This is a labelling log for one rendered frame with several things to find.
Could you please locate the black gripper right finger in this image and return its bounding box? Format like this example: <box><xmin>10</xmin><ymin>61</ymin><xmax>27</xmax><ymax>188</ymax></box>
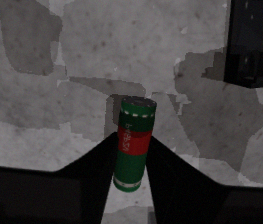
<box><xmin>146</xmin><ymin>136</ymin><xmax>263</xmax><ymax>224</ymax></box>

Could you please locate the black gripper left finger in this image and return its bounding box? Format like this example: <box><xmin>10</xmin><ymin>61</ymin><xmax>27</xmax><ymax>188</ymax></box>
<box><xmin>0</xmin><ymin>132</ymin><xmax>119</xmax><ymax>224</ymax></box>

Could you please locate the green and red battery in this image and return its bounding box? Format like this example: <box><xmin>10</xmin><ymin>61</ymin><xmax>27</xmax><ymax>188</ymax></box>
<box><xmin>113</xmin><ymin>96</ymin><xmax>157</xmax><ymax>193</ymax></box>

